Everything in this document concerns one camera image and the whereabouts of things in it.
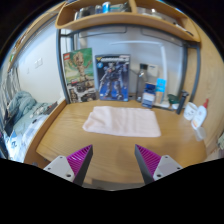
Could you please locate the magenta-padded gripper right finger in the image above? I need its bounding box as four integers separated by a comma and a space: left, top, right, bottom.
134, 144, 184, 185

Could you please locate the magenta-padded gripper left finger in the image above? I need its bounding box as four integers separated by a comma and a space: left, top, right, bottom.
43, 144, 94, 187

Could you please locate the pink towel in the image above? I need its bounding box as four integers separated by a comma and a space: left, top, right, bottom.
82, 105, 162, 138

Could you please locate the small clear plastic cup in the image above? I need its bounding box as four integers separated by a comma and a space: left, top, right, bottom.
194, 126, 208, 142

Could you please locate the white mug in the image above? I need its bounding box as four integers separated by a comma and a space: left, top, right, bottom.
183, 101, 199, 122

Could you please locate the white bottle with red cap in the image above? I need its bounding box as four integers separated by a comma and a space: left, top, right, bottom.
190, 98, 210, 131

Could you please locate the black electric shaver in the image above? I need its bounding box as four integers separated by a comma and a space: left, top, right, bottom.
175, 90, 190, 115

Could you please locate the bed with teal bedding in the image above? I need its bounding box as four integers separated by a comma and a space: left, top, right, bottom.
0, 89, 59, 163

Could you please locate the green round container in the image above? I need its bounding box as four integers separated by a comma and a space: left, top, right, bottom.
167, 93, 181, 105

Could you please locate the small dark blue box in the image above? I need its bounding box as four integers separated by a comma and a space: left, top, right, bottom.
141, 82, 157, 109

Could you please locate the light blue packet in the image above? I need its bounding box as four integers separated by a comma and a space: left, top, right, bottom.
155, 78, 167, 104

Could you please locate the grey clear water bottle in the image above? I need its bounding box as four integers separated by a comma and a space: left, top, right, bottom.
136, 63, 149, 103

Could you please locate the green toy box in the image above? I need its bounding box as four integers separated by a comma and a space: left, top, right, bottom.
62, 47, 100, 104

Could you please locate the white desk lamp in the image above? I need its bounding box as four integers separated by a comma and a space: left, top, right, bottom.
118, 39, 174, 110

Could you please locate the blue robot model kit box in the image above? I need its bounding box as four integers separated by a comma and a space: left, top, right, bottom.
94, 53, 131, 103

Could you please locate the wooden shelf unit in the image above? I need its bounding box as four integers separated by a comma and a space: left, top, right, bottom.
54, 0, 202, 43

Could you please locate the white wall box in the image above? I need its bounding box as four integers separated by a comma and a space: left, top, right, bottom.
146, 63, 160, 84

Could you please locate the dark grey metal frame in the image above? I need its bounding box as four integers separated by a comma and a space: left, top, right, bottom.
55, 24, 202, 104

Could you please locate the white wall socket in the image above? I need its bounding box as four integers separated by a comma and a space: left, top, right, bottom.
34, 58, 44, 69

